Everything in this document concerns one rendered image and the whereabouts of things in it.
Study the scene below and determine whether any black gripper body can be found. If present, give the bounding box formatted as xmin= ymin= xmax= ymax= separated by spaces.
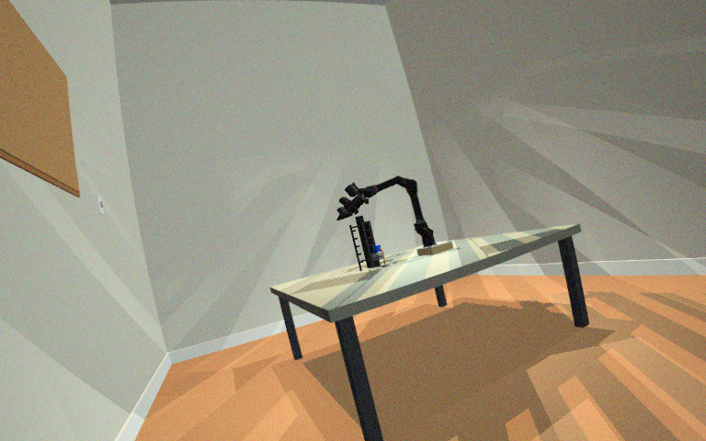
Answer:
xmin=337 ymin=200 xmax=359 ymax=218

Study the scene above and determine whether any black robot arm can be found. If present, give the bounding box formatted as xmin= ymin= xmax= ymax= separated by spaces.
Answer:
xmin=339 ymin=175 xmax=437 ymax=248

